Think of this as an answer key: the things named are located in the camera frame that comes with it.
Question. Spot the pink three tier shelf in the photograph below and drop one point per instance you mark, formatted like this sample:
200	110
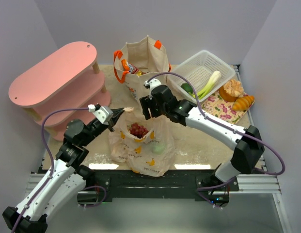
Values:
54	91

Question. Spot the black base mount frame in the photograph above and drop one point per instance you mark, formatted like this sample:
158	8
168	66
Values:
174	184

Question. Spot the orange yellow snack bag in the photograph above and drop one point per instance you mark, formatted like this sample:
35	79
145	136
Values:
131	68

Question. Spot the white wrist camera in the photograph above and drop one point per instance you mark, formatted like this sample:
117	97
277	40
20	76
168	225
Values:
102	113
152	83

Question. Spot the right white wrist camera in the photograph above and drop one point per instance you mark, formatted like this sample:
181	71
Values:
152	83

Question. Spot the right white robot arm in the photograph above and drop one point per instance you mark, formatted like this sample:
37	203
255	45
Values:
245	143

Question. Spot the green celery stalks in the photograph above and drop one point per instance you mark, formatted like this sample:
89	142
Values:
210	84

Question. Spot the white plastic basket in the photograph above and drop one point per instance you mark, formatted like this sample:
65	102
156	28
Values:
199	68

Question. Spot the pink grape bunch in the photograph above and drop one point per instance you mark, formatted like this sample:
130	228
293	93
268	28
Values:
138	130

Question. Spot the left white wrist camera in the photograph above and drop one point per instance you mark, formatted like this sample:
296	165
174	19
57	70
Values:
102	113

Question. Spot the floral pattern tray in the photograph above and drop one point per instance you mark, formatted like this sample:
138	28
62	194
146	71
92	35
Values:
218	107

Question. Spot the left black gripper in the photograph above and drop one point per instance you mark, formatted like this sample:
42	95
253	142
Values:
111	121

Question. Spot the orange frosted muffin toy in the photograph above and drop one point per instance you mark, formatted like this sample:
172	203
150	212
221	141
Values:
231	90

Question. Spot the orange banana print plastic bag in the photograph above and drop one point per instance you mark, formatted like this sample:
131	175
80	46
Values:
136	152

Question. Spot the green watermelon ball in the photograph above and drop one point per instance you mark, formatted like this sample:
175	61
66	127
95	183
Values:
158	148

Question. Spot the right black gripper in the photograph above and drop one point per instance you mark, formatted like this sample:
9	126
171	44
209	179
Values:
148	106

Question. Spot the canvas tote bag orange handles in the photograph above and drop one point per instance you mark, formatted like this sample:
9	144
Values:
137	62

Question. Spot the orange bread toy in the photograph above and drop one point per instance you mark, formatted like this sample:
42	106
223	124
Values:
243	104

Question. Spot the dark green lime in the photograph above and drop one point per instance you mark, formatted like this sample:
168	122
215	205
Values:
187	88

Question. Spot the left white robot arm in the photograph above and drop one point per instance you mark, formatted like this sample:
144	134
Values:
66	175

